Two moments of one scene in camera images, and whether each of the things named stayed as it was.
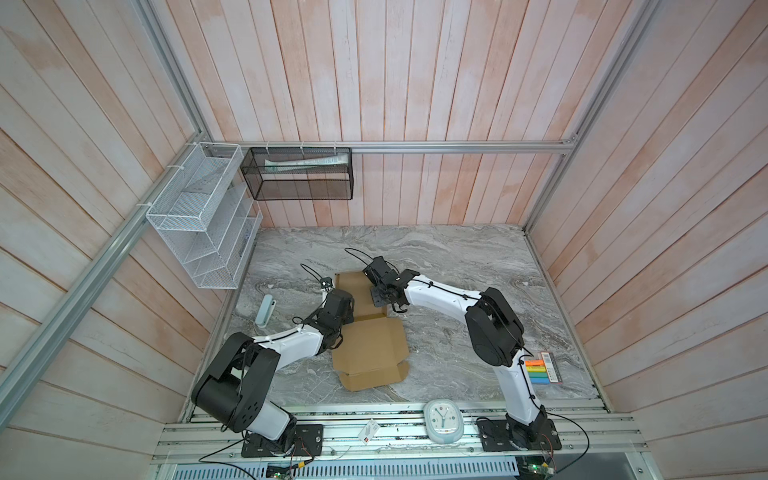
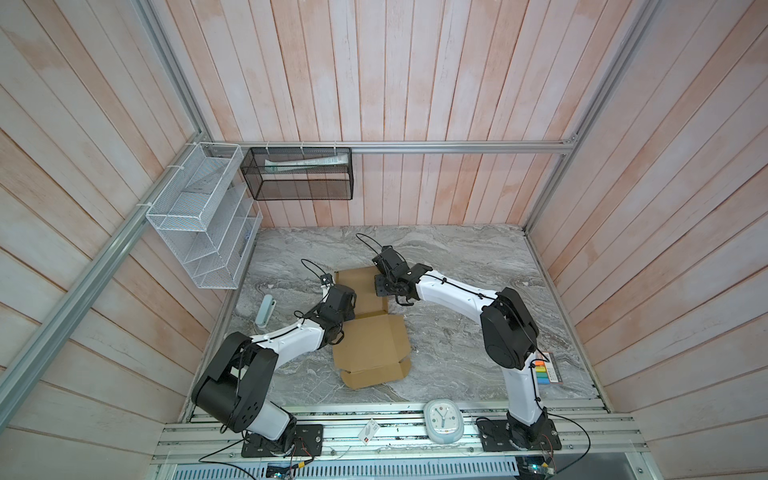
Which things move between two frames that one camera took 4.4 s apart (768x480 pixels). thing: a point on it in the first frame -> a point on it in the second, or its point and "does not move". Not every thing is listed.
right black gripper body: x=379 y=297 -> x=383 y=288
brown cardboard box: x=374 y=347 does not move
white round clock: x=444 y=422 does not move
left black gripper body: x=348 y=319 does not move
